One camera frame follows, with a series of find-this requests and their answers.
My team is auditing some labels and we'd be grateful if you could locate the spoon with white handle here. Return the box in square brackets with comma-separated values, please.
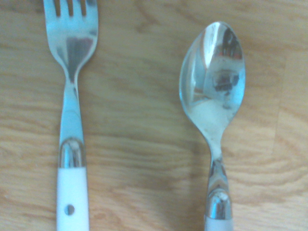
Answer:
[179, 21, 246, 231]

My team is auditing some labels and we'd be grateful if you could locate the fork with white handle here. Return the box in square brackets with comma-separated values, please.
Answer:
[43, 0, 99, 231]

